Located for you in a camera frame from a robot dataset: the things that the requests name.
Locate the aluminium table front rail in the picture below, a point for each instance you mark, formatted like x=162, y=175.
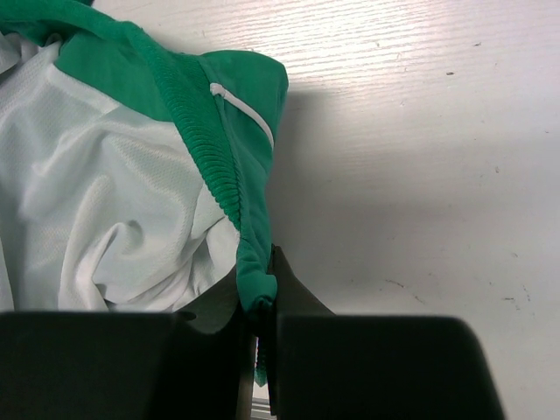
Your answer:
x=260, y=408

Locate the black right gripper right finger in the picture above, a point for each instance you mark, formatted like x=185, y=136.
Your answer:
x=327, y=366

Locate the green jacket with white lining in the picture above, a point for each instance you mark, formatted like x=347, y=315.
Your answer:
x=132, y=177

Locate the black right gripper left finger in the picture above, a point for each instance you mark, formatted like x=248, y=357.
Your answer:
x=195, y=363

